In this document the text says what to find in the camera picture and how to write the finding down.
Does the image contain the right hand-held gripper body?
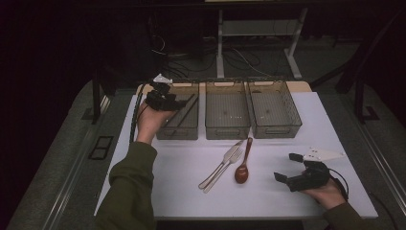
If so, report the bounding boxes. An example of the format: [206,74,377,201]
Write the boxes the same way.
[285,147,347,193]

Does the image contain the person's right hand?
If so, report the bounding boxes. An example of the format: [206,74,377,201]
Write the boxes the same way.
[301,177,348,211]

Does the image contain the person's left hand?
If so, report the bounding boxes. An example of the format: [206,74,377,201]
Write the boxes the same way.
[136,101,175,146]

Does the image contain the black floor outlet frame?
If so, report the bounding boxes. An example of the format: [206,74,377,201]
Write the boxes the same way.
[88,135,115,161]

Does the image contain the white metal desk frame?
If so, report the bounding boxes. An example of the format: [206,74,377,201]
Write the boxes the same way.
[215,8,309,81]

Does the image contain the metal floor rail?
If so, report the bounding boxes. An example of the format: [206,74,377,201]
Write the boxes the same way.
[343,94,406,207]
[41,95,112,230]

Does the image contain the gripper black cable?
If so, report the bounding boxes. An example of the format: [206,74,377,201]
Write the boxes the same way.
[327,166,350,201]
[128,81,151,144]

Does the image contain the white table cover sheet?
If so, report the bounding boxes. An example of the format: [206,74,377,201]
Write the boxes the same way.
[94,91,379,221]

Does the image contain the brown wooden spoon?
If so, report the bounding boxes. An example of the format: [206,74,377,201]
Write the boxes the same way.
[234,137,254,185]

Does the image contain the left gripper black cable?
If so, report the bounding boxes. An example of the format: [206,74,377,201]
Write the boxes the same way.
[128,81,151,144]

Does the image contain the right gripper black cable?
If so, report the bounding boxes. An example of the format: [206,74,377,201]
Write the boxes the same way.
[327,166,350,201]

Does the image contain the tangle of black floor cables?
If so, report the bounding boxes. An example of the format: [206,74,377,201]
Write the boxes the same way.
[149,34,279,81]

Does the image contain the white floor cable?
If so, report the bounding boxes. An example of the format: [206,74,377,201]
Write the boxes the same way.
[230,47,273,78]

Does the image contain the silver table knife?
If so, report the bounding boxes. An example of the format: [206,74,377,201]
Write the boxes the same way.
[197,139,245,190]

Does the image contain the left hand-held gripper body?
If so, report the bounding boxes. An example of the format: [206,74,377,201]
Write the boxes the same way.
[145,74,180,112]

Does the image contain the silver fork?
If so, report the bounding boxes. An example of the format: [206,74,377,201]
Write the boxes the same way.
[202,147,244,195]

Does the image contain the black metal stand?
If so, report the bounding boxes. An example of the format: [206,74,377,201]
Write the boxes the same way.
[353,78,381,125]

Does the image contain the translucent grey plastic bin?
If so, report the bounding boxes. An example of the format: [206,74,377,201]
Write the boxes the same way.
[204,80,252,141]
[152,80,200,141]
[245,79,304,140]

